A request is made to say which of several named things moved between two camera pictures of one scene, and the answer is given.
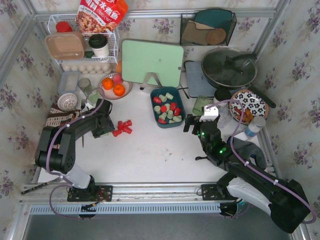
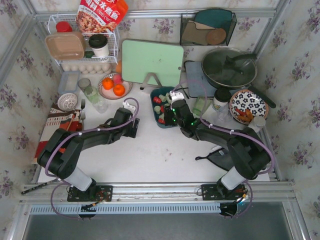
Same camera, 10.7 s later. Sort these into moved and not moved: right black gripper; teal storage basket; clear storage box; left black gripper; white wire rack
Moved: left black gripper; right black gripper
Not moved: white wire rack; clear storage box; teal storage basket
